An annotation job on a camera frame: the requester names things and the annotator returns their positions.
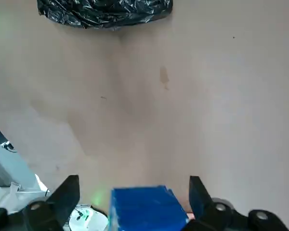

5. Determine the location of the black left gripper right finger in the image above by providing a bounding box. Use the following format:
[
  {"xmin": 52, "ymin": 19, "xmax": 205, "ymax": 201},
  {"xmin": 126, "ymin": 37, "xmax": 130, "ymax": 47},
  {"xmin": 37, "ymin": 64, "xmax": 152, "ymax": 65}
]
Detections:
[{"xmin": 189, "ymin": 175, "xmax": 289, "ymax": 231}]

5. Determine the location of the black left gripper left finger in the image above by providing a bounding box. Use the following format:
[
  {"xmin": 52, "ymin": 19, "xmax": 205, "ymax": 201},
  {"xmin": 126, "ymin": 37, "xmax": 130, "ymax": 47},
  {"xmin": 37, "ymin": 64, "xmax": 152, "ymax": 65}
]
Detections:
[{"xmin": 0, "ymin": 175, "xmax": 80, "ymax": 231}]

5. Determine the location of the blue cookie box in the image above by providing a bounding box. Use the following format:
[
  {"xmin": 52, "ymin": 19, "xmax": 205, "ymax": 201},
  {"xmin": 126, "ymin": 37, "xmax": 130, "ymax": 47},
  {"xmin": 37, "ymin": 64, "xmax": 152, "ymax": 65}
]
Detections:
[{"xmin": 107, "ymin": 184, "xmax": 190, "ymax": 231}]

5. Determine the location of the black plastic bag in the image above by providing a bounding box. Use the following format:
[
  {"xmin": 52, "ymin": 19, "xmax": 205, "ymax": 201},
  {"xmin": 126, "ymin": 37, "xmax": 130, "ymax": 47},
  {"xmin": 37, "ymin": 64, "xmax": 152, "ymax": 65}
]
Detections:
[{"xmin": 37, "ymin": 0, "xmax": 173, "ymax": 29}]

